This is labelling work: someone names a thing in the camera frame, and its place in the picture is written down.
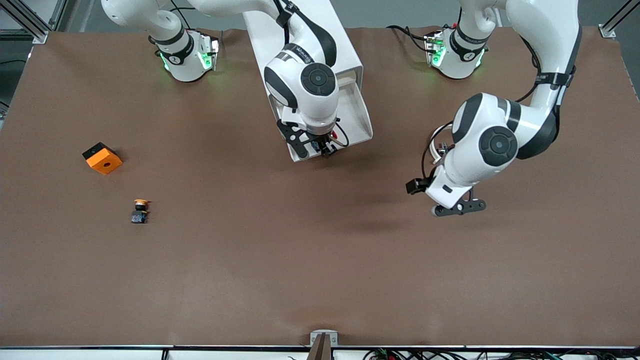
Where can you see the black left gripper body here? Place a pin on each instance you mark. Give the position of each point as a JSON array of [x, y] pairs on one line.
[[415, 186]]

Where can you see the white notched cabinet drawer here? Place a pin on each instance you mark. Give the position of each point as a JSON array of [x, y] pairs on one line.
[[357, 115]]

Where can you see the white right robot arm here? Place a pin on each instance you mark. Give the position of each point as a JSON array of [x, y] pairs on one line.
[[305, 80]]

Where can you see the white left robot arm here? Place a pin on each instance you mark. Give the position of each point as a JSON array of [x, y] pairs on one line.
[[500, 145]]

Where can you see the white drawer cabinet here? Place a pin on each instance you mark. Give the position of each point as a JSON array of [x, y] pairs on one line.
[[350, 40]]

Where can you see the yellow mushroom push button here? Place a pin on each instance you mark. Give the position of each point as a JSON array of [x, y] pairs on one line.
[[140, 216]]

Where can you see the brown table mat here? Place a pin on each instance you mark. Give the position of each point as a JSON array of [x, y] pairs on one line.
[[250, 250]]

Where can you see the grey metal bracket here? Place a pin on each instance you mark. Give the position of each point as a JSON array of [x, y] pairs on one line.
[[315, 336]]

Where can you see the brown camera post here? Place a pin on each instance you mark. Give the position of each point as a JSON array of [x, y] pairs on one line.
[[320, 350]]

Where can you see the orange black button enclosure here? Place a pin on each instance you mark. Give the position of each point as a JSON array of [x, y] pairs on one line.
[[105, 161]]

